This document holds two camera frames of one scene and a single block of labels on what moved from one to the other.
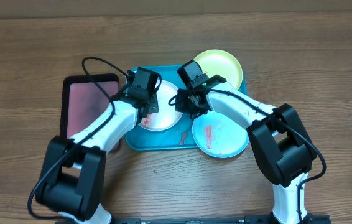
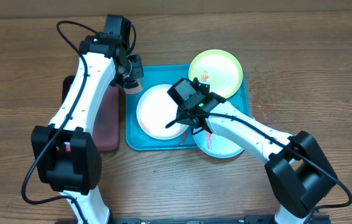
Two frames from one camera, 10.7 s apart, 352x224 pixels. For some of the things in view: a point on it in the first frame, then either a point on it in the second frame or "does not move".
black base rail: (311, 219) does not move
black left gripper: (151, 106) → (136, 72)
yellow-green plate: (218, 62) does not move
